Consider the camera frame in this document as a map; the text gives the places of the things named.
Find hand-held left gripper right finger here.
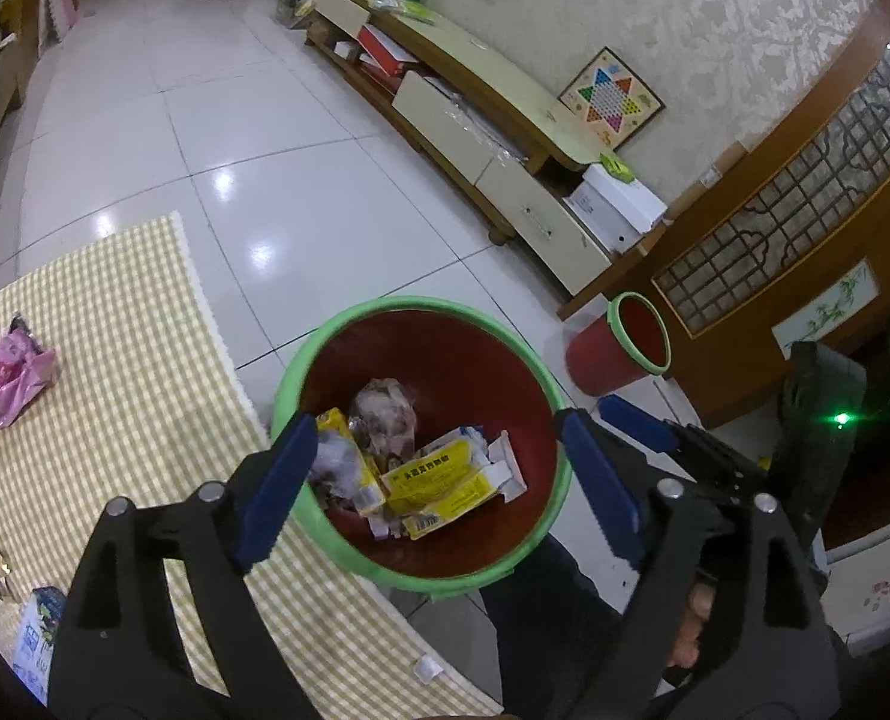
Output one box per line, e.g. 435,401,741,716
554,409,843,720

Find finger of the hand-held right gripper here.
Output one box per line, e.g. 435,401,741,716
597,394,772,515

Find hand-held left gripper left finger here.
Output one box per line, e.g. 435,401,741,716
46,412,318,720

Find newspaper ball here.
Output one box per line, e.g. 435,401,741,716
349,379,420,466

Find yellow wrapper black print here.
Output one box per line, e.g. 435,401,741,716
381,427,525,541

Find large red bin green rim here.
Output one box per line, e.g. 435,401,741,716
269,296,573,602

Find pink snack bag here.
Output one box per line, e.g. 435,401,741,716
0,315,60,434

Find person's right hand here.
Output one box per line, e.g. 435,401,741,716
666,577,716,672

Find small red bin green rim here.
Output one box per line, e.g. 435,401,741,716
565,291,672,397

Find white flowered cabinet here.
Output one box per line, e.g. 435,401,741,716
820,514,890,653

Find yellow checkered tablecloth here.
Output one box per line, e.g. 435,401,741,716
0,211,506,720

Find wooden lattice cabinet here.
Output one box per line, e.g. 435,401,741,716
561,0,890,428

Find white cardboard box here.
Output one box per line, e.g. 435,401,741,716
565,163,669,254

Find crushed blue white carton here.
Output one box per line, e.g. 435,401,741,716
11,586,67,698

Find star checkers board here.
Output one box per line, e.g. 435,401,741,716
557,46,667,152

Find long television cabinet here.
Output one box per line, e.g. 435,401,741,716
306,0,615,301

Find red flat box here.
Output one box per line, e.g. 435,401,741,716
356,24,420,80

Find green plastic packet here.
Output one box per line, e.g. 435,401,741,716
370,0,435,22

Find pink white foam mats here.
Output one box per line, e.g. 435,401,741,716
40,0,79,46

